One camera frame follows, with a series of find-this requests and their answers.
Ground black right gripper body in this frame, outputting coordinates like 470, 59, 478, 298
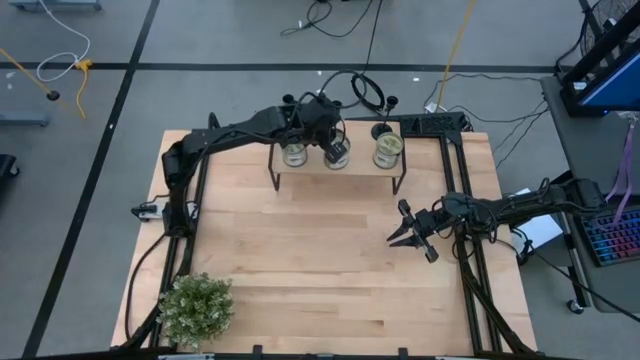
397, 198, 452, 265

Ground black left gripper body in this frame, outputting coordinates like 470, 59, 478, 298
288, 96, 350, 164

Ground glass jar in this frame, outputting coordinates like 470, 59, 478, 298
372, 131, 405, 171
323, 130, 352, 172
281, 141, 308, 169

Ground wooden riser shelf black legs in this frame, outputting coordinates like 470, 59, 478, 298
266, 119, 407, 196

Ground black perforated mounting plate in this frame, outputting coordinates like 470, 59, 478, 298
344, 112, 471, 146

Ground white paper sheet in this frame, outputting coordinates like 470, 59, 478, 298
509, 187, 565, 251

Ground grey side desk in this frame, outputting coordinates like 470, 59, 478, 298
539, 74, 640, 315

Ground rainbow backlit keyboard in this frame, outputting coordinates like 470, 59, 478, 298
582, 207, 640, 268

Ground green artificial potted plant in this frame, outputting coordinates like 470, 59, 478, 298
156, 272, 236, 352

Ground black monitor blue screen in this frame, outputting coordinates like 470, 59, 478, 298
559, 0, 640, 119

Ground yellow pole black foot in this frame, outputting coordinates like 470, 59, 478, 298
0, 47, 61, 102

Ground grey floor base bar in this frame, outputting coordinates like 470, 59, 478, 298
0, 112, 51, 127
8, 0, 103, 12

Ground black floor object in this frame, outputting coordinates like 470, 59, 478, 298
0, 153, 21, 180

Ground black coiled floor cable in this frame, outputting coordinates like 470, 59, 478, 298
350, 0, 387, 115

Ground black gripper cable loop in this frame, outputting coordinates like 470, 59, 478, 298
297, 69, 369, 131

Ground black aluminium table frame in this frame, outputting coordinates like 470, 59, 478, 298
119, 112, 539, 360

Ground thin black floor cable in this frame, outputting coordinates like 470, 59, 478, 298
279, 0, 374, 39

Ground long yellow floor cable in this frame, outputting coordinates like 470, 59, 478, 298
434, 0, 477, 112

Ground black desk power cable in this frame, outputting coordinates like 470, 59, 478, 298
519, 239, 640, 324

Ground silver clamp bracket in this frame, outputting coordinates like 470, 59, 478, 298
131, 202, 162, 222

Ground purple ribbon lanyard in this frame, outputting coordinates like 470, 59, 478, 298
602, 113, 639, 227

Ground white floor cable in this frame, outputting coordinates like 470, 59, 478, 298
35, 0, 92, 84

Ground short yellow strap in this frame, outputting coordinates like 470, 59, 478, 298
73, 58, 95, 121

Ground black wire fan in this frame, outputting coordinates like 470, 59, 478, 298
579, 0, 640, 59

